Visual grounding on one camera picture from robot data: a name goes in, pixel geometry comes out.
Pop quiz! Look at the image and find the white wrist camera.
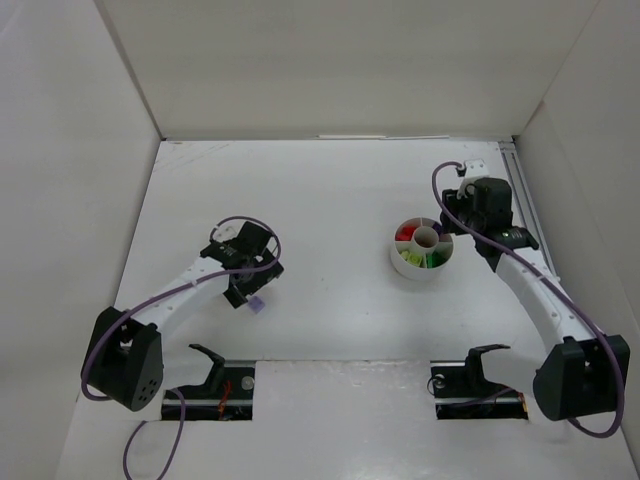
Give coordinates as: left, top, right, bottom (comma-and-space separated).
212, 225, 238, 242
456, 159, 490, 191

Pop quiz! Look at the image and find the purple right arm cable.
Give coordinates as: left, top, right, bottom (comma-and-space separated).
430, 160, 629, 439

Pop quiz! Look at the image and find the white round divided container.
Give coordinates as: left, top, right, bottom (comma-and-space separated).
390, 217, 454, 282

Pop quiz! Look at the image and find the lavender 2x2 lego brick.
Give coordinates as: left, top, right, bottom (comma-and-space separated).
247, 296, 265, 314

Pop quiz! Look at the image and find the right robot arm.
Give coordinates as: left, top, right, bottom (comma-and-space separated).
441, 176, 630, 438

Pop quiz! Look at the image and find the green 2x4 lego brick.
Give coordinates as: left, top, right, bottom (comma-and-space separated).
425, 252, 448, 269

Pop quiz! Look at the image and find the red large lego brick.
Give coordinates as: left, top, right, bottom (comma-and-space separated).
395, 225, 418, 242

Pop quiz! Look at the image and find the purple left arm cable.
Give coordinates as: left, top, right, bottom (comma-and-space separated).
80, 215, 285, 480

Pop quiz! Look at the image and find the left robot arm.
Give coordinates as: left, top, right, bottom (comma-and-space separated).
81, 216, 284, 412

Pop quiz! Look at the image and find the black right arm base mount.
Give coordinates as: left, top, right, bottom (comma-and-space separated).
427, 344, 529, 420

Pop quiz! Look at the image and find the lime green lego brick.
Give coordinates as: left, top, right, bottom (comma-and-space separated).
401, 250, 424, 268

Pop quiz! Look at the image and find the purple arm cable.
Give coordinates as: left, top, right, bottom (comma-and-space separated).
80, 215, 285, 480
430, 160, 629, 439

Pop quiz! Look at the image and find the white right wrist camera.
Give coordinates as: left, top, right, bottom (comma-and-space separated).
456, 159, 490, 191

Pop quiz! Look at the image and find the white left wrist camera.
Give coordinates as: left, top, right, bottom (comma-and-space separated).
212, 225, 238, 242

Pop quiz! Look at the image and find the aluminium rail right side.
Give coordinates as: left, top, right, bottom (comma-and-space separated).
498, 140, 556, 273

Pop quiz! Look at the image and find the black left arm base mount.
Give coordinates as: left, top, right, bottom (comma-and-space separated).
160, 344, 256, 422

